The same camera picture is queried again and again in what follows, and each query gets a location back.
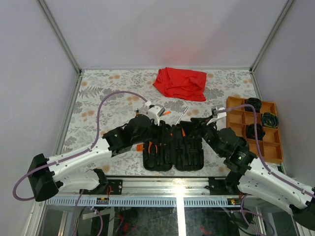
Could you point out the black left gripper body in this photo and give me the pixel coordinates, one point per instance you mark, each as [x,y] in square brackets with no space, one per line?
[151,135]

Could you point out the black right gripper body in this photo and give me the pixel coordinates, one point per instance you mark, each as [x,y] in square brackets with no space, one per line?
[209,134]

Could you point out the orange handled pliers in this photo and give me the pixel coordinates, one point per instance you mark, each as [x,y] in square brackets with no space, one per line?
[152,149]

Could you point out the black plastic tool case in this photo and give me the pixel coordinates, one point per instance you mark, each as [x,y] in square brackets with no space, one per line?
[183,153]

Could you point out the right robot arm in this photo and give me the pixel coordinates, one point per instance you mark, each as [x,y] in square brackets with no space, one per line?
[250,175]

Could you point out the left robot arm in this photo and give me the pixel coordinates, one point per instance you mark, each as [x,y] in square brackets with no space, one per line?
[71,172]

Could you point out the orange case latch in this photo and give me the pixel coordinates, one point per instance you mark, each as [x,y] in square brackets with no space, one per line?
[140,147]

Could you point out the red cloth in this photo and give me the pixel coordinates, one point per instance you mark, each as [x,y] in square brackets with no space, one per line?
[181,83]

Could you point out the floral patterned table mat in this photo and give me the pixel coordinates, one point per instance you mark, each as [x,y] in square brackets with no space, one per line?
[107,99]

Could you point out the orange wooden divided tray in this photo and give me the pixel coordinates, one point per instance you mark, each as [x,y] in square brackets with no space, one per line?
[270,147]

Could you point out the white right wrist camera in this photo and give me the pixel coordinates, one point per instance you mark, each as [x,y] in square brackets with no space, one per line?
[218,112]

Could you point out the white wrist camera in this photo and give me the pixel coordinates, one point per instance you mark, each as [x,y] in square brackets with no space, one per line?
[218,112]
[154,112]

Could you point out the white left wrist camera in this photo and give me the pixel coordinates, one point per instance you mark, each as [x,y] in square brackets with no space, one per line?
[154,112]

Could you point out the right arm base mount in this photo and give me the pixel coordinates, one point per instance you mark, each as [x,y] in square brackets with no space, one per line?
[228,185]

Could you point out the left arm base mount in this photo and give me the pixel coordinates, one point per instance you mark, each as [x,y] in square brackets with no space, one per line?
[112,187]

